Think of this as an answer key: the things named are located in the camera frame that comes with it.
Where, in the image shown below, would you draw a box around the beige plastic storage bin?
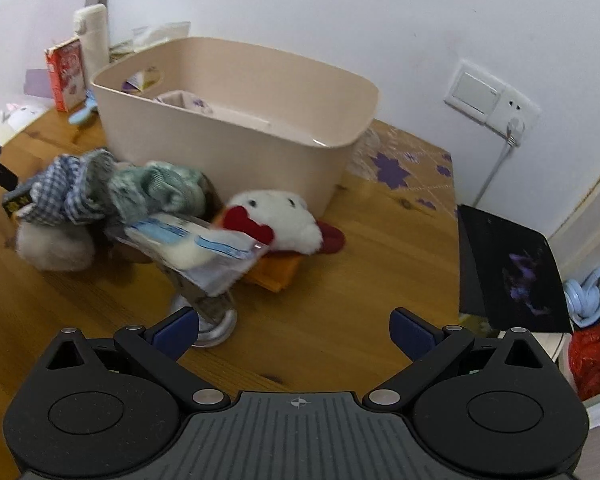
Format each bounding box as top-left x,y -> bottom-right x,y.
92,37 -> 379,217

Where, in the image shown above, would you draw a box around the clear plastic mask packet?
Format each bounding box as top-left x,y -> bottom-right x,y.
123,212 -> 268,297

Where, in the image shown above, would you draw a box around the orange cloth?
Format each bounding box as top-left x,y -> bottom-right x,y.
242,252 -> 304,292

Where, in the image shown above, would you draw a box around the white plush toy red bow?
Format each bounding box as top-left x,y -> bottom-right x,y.
221,190 -> 346,255

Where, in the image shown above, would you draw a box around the tissue pack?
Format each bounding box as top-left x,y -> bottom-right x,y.
109,22 -> 190,61

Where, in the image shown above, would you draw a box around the silver tin can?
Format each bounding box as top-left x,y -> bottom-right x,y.
166,270 -> 237,348

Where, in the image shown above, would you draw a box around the red white carton box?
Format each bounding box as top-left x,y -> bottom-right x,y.
44,37 -> 86,113

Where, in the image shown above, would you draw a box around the blue checkered cloth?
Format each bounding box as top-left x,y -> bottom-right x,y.
16,148 -> 117,226

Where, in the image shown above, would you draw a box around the blue hairbrush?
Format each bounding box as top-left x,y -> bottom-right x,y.
68,90 -> 97,127

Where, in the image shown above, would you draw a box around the beige sock with purple print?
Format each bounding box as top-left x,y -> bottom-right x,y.
155,90 -> 213,115

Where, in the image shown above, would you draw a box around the red bag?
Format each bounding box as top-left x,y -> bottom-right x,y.
568,324 -> 600,401

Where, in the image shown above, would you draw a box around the white thermos bottle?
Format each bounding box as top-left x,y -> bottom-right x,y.
73,3 -> 109,86

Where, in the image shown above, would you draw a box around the green knitted cloth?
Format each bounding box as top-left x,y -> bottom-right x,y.
108,162 -> 208,224

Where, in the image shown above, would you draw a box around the blue headphones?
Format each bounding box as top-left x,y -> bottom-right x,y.
564,266 -> 600,328

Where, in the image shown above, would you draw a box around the white wall switch socket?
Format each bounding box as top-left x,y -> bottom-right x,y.
444,60 -> 541,138

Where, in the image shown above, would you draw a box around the black tablet with purple print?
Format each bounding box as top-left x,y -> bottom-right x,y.
457,205 -> 572,333

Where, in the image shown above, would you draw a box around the white power plug cable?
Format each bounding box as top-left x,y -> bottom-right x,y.
471,116 -> 528,207

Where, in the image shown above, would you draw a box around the floral table mat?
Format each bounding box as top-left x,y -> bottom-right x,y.
347,119 -> 457,219

